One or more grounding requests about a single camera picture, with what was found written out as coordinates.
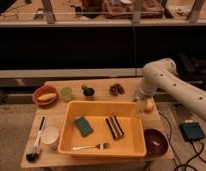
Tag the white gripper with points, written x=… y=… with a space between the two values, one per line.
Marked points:
x=141 y=101

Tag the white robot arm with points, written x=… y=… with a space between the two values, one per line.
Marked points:
x=161 y=74

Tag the dark purple bowl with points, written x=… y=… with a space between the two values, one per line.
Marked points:
x=156 y=143

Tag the orange bowl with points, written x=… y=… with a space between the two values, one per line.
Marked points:
x=44 y=90

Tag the yellow lemon toy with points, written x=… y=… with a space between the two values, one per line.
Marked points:
x=149 y=107

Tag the striped brown block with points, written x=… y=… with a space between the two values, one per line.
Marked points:
x=114 y=127

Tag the yellow plastic tub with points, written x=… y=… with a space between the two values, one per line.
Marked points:
x=96 y=112

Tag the small potted cactus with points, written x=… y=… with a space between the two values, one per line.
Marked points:
x=88 y=92

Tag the black pedal box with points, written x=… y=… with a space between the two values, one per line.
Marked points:
x=191 y=131

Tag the silver fork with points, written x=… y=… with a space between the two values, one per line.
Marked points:
x=98 y=146

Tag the green sponge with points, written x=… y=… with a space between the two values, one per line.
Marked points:
x=83 y=126

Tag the green cup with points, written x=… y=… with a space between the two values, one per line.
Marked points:
x=66 y=94

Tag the yellow banana toy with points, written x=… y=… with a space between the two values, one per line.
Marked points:
x=46 y=97

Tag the white cup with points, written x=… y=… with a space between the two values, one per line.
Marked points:
x=50 y=137

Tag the black white dish brush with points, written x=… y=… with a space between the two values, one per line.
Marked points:
x=33 y=152

